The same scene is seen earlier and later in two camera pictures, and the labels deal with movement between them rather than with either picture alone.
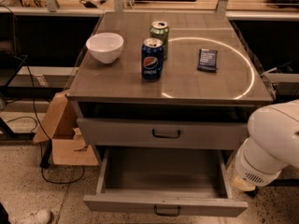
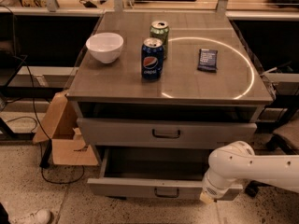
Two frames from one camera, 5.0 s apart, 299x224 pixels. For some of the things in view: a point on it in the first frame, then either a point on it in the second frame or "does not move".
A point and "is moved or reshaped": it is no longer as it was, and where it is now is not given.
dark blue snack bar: x=207 y=60 does not move
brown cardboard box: x=69 y=145 does not move
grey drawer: x=163 y=182 is moved or reshaped
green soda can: x=160 y=30 does not move
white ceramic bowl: x=106 y=47 does not move
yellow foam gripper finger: x=243 y=185 to x=204 y=196
